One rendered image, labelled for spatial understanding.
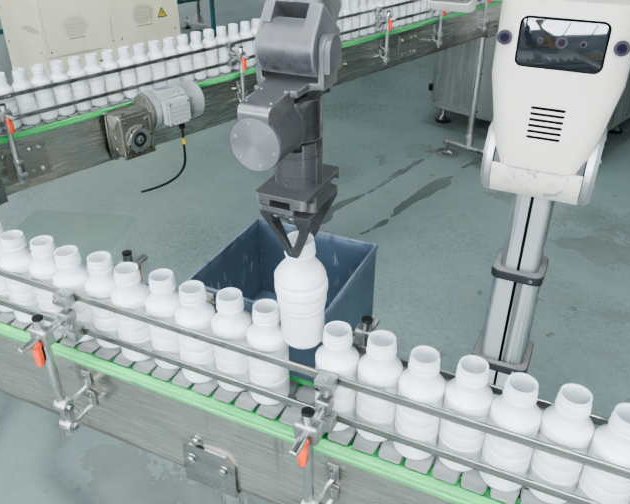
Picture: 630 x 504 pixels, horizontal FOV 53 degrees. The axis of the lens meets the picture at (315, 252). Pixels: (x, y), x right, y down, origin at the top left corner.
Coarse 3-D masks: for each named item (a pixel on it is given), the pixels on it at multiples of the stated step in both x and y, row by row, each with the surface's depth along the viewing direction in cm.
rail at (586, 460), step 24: (48, 288) 101; (24, 312) 108; (120, 312) 96; (96, 336) 102; (192, 336) 92; (168, 360) 97; (264, 360) 88; (408, 360) 86; (240, 384) 92; (360, 384) 82; (432, 408) 78; (384, 432) 84; (504, 432) 75; (456, 456) 81; (576, 456) 72; (528, 480) 77
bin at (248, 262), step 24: (240, 240) 148; (264, 240) 157; (336, 240) 148; (360, 240) 145; (216, 264) 141; (240, 264) 151; (264, 264) 161; (336, 264) 151; (360, 264) 137; (216, 288) 143; (240, 288) 154; (264, 288) 165; (336, 288) 155; (360, 288) 140; (216, 312) 132; (336, 312) 128; (360, 312) 144; (312, 360) 126
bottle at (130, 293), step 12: (120, 264) 97; (132, 264) 97; (120, 276) 95; (132, 276) 95; (120, 288) 96; (132, 288) 96; (144, 288) 98; (120, 300) 96; (132, 300) 96; (144, 300) 97; (144, 312) 98; (120, 324) 99; (132, 324) 98; (144, 324) 99; (120, 336) 101; (132, 336) 99; (144, 336) 100; (132, 360) 102; (144, 360) 102
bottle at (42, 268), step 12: (36, 240) 104; (48, 240) 105; (36, 252) 102; (48, 252) 103; (36, 264) 103; (48, 264) 103; (36, 276) 103; (48, 276) 103; (36, 288) 105; (48, 300) 106; (48, 312) 107; (48, 324) 109
